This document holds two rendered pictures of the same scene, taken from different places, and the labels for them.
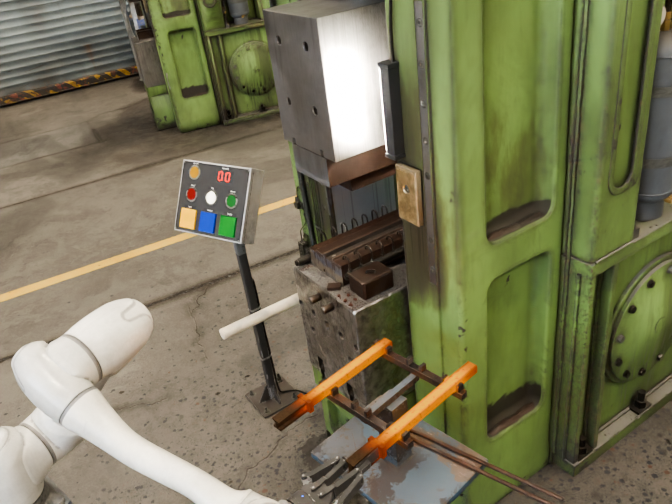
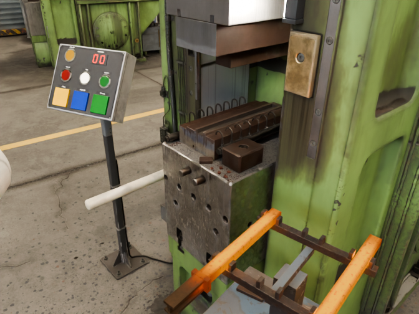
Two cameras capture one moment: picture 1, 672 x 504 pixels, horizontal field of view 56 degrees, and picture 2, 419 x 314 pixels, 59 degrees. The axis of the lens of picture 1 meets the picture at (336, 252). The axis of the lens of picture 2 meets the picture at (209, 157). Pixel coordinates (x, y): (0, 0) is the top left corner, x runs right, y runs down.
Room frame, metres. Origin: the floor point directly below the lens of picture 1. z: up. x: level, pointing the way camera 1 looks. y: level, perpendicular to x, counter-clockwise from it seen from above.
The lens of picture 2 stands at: (0.65, 0.23, 1.54)
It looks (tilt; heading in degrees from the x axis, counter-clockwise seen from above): 29 degrees down; 349
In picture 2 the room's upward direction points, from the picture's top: 1 degrees clockwise
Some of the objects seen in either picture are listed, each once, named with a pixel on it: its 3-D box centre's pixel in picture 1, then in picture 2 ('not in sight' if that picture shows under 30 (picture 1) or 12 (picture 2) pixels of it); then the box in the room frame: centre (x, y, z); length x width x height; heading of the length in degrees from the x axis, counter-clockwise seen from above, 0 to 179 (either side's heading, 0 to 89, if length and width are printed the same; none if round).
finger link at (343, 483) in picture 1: (340, 486); not in sight; (0.94, 0.06, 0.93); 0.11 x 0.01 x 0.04; 123
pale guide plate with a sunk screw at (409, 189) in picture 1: (409, 194); (301, 64); (1.62, -0.23, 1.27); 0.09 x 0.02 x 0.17; 30
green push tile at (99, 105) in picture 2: (228, 226); (100, 104); (2.12, 0.38, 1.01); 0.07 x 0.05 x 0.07; 55
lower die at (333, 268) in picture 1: (375, 241); (237, 124); (1.94, -0.14, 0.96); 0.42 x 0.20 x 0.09; 120
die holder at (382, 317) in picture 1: (392, 308); (245, 186); (1.89, -0.18, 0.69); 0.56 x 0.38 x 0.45; 120
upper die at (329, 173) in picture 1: (365, 144); (242, 28); (1.94, -0.14, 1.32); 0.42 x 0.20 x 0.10; 120
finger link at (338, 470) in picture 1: (330, 478); not in sight; (0.97, 0.08, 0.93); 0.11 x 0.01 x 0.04; 134
